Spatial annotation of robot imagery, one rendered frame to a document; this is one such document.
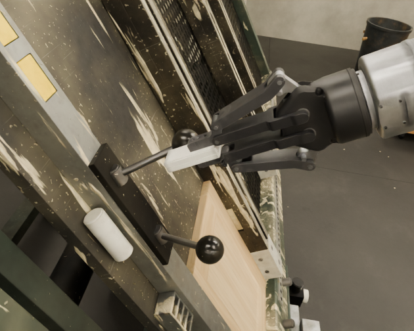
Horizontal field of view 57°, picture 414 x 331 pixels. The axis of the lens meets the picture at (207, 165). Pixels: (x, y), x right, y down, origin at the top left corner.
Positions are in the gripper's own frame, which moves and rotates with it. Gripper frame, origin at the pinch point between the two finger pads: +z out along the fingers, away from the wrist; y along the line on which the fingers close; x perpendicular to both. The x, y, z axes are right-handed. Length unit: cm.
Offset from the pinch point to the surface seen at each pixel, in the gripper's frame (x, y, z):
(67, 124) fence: -0.1, -9.3, 12.6
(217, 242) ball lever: -4.5, 11.0, 1.0
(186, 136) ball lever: 2.5, -1.3, 0.6
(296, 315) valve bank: 34, 88, 11
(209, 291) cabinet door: 7.7, 35.6, 14.7
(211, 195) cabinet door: 30.6, 30.0, 14.7
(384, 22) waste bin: 469, 172, -106
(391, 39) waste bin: 421, 176, -101
